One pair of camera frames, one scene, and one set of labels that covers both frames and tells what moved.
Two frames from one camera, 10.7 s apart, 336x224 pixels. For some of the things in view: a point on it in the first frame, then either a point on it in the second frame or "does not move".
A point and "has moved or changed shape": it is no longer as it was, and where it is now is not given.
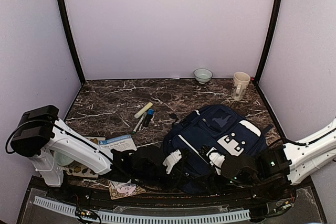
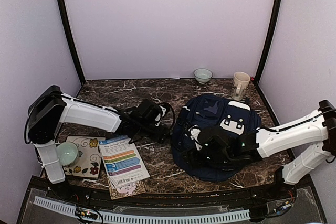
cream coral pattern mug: [240, 82] does not move
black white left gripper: [174, 169] → [164, 130]
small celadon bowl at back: [202, 75] does not move
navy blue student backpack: [205, 138] has moved or changed shape
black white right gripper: [217, 167] → [192, 158]
